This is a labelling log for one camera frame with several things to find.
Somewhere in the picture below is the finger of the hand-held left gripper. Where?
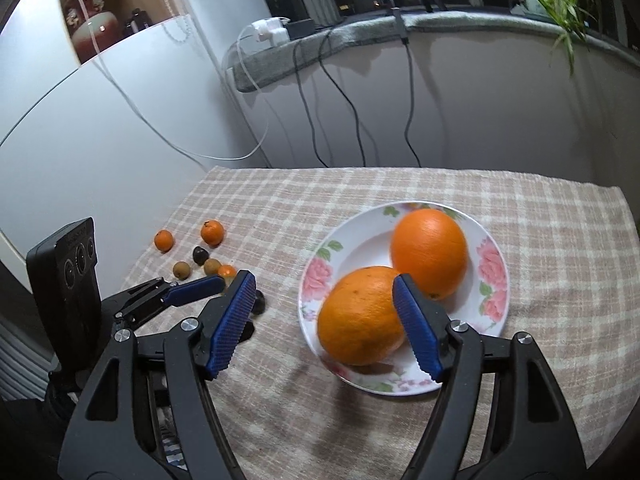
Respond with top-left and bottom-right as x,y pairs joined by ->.
116,276 -> 227,322
236,289 -> 267,345

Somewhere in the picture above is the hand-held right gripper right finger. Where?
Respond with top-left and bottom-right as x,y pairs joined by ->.
391,274 -> 588,480

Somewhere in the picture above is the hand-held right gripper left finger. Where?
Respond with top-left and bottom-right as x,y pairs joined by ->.
57,270 -> 258,480

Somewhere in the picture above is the mandarin with stem twig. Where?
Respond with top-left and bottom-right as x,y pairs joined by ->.
200,220 -> 225,247

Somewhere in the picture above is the bowl of oranges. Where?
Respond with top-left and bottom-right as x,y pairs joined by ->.
298,201 -> 510,395

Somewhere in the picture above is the large orange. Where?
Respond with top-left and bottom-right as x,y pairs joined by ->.
390,208 -> 469,300
317,266 -> 408,367

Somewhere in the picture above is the beige checkered tablecloth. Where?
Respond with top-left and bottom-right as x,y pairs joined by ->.
117,165 -> 640,480

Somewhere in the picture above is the red vase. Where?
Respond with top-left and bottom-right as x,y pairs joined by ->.
65,0 -> 121,61

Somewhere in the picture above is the black appliance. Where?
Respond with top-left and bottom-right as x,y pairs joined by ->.
122,7 -> 153,36

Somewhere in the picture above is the black power adapter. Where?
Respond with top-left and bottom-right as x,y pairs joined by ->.
287,19 -> 317,40

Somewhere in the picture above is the black light stand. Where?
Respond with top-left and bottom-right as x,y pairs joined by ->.
385,0 -> 448,45

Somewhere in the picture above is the white cable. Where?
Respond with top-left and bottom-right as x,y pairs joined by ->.
65,0 -> 271,161

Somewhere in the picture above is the black cable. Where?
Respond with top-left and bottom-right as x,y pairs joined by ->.
402,40 -> 425,167
292,40 -> 333,167
318,30 -> 368,167

